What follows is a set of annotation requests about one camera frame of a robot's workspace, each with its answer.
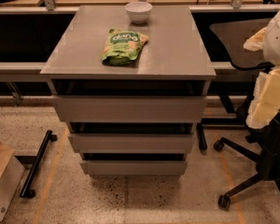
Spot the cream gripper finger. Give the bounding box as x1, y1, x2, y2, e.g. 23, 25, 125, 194
244, 27, 267, 51
245, 66, 280, 129

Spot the grey drawer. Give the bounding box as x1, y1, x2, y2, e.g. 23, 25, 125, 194
80, 161, 187, 175
51, 95, 206, 123
68, 133, 194, 154

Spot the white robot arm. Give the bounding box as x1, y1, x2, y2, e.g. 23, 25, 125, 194
244, 10, 280, 129

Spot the grey drawer cabinet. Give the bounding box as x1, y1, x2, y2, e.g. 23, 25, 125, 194
41, 6, 216, 161

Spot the grey bottom drawer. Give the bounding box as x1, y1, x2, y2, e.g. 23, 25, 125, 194
80, 161, 187, 175

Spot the grey top drawer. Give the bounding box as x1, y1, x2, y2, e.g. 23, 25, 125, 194
51, 95, 206, 123

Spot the black office chair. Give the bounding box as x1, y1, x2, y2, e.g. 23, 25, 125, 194
211, 19, 280, 209

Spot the black table foot right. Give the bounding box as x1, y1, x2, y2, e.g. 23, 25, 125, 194
196, 123, 207, 150

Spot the white ceramic bowl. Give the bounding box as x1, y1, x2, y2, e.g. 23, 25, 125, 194
125, 1, 153, 24

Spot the green snack bag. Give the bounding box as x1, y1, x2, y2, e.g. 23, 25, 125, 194
101, 29, 148, 65

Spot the black table leg foot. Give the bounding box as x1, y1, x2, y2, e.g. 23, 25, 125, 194
17, 130, 57, 199

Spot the cardboard box on floor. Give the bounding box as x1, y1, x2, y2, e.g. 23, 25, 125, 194
0, 141, 24, 221

